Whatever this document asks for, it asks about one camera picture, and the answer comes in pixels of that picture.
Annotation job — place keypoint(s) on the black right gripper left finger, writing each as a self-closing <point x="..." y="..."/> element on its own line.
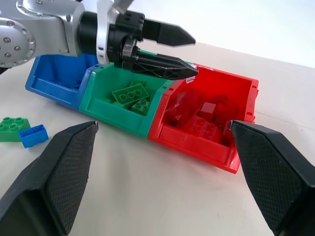
<point x="37" y="191"/>

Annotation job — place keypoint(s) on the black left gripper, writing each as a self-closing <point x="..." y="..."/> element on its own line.
<point x="128" y="27"/>

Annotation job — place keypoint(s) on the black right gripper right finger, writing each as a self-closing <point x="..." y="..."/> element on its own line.
<point x="278" y="177"/>

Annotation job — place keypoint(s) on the blue toy block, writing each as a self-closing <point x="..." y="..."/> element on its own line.
<point x="33" y="136"/>

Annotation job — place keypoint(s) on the green eight-stud toy block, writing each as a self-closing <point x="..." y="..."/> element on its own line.
<point x="129" y="94"/>

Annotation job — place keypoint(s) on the small green four-stud block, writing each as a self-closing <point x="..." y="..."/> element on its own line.
<point x="141" y="107"/>

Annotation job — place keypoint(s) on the green sloped toy block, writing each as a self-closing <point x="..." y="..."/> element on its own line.
<point x="11" y="130"/>

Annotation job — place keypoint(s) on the red smooth cube block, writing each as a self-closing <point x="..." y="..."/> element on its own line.
<point x="208" y="109"/>

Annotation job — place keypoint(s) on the green plastic bin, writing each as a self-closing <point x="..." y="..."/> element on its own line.
<point x="113" y="115"/>

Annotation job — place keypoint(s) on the red four-stud toy block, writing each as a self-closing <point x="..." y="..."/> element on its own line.
<point x="208" y="130"/>

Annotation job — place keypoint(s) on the red plastic bin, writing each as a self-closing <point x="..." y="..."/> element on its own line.
<point x="197" y="150"/>

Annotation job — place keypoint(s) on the blue plastic bin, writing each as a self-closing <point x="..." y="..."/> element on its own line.
<point x="49" y="84"/>

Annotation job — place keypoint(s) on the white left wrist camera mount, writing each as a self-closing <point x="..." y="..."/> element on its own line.
<point x="102" y="29"/>

